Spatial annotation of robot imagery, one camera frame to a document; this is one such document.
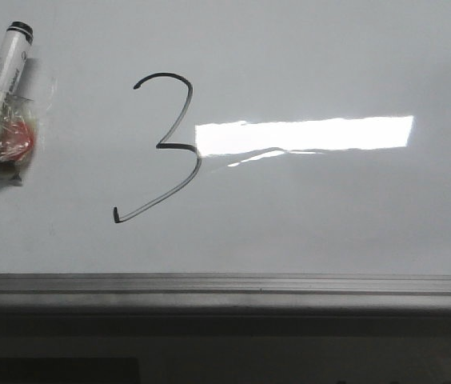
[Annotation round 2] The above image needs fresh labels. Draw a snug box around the white whiteboard with aluminium frame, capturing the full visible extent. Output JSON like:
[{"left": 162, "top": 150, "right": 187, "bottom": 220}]
[{"left": 0, "top": 1, "right": 451, "bottom": 313}]

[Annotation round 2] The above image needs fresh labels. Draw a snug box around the red magnet taped to marker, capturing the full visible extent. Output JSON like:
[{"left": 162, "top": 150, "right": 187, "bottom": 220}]
[{"left": 0, "top": 95, "right": 40, "bottom": 186}]

